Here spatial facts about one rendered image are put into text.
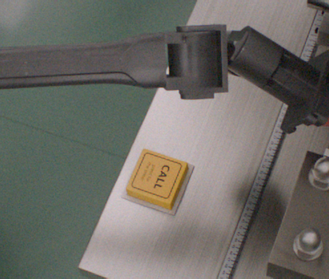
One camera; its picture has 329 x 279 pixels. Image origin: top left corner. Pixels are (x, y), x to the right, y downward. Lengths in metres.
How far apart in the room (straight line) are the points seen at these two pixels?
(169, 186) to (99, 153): 1.07
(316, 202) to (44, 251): 1.21
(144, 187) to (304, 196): 0.25
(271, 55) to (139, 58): 0.16
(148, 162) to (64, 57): 0.30
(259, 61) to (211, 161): 0.28
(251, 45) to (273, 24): 0.36
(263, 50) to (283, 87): 0.05
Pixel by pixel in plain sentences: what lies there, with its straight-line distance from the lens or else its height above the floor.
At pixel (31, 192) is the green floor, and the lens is 2.22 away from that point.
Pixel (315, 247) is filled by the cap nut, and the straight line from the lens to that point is 0.99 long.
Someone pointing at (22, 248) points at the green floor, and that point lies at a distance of 2.17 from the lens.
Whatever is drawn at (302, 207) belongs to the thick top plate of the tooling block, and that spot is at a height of 1.03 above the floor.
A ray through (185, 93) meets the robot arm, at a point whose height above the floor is 1.16.
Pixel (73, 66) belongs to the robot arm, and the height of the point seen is 1.21.
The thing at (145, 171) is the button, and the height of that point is 0.92.
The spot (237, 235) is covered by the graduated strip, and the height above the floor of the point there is 0.90.
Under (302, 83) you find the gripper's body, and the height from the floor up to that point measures 1.14.
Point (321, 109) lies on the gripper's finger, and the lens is 0.99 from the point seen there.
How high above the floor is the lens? 2.00
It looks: 64 degrees down
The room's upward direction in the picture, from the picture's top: 10 degrees counter-clockwise
